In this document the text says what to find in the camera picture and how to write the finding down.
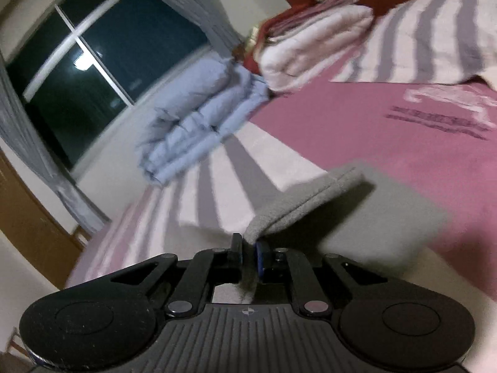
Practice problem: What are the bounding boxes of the grey pants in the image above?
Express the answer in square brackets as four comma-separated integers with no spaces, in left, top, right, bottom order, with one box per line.
[212,159,452,305]

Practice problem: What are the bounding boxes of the wooden chair at left edge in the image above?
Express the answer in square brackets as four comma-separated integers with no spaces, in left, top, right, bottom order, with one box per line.
[1,328,33,366]

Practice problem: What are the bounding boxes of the wooden chair near door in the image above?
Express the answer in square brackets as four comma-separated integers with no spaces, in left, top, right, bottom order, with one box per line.
[72,226,92,247]

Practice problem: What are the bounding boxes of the brown wooden door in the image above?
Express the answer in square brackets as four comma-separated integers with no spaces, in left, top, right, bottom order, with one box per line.
[1,155,83,289]

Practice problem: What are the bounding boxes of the striped pink grey bedsheet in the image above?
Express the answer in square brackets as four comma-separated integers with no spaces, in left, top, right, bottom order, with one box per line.
[68,82,496,372]

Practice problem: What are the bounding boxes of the folded light blue duvet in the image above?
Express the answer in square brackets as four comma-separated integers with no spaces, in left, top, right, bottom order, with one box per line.
[137,52,269,185]

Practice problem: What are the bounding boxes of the folded white quilt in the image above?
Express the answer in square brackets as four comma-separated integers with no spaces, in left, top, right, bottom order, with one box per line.
[259,4,374,93]

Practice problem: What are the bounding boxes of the striped pillow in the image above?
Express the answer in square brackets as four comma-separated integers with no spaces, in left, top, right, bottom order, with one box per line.
[334,0,496,89]

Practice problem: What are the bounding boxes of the right grey curtain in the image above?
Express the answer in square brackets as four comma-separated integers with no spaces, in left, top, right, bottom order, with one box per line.
[127,0,249,61]

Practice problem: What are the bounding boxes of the aluminium frame window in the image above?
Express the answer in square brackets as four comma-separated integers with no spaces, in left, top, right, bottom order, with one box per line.
[7,0,207,170]

